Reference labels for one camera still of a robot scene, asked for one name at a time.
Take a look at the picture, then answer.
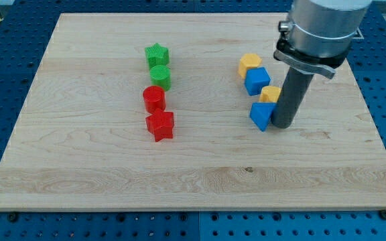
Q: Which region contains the red cylinder block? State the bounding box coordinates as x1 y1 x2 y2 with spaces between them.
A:
143 85 166 114

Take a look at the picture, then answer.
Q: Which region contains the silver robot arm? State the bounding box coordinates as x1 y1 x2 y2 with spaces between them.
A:
273 0 371 79

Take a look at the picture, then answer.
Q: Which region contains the blue triangle block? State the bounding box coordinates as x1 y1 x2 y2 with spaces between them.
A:
249 102 276 132

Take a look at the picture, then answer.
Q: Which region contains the black bolt front right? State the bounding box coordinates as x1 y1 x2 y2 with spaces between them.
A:
379 210 386 220

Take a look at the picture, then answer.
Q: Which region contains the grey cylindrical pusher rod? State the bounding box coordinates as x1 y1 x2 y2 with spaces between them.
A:
271 67 314 129

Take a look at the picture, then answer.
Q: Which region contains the yellow heart block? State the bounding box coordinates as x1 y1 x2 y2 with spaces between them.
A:
259 86 281 103

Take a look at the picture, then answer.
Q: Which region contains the black bolt front left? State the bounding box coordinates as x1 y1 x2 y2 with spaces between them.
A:
7 212 19 223

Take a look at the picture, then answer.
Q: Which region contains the black bolt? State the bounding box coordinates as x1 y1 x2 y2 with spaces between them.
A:
7 212 19 223
379 210 386 220

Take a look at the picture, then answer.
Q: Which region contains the light wooden board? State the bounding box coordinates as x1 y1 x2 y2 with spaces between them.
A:
0 13 386 212

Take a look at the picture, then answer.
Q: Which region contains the green cylinder block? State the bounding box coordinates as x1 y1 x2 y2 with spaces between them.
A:
149 65 171 91

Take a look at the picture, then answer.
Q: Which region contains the yellow hexagon block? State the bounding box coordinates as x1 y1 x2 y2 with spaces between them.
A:
238 53 262 79

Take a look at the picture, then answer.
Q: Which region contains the green star block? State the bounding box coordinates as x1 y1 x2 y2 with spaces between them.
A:
145 43 170 69

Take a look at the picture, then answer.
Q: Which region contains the blue cube block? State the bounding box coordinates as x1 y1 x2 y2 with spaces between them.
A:
245 67 271 96

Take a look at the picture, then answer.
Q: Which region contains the red star block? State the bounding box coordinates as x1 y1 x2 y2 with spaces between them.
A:
145 108 174 142

